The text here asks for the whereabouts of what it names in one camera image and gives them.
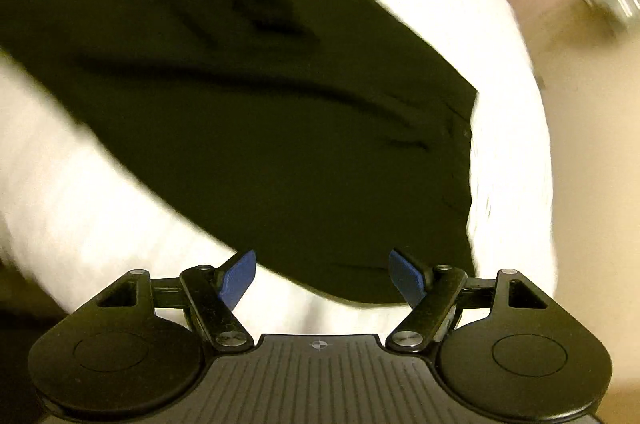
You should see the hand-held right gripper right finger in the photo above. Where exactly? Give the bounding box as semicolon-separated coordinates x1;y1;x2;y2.
385;247;548;352

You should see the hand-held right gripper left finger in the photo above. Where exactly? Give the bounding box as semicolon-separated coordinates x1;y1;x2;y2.
95;249;258;351

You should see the black garment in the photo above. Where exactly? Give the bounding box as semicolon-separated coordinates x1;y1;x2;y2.
0;0;482;307

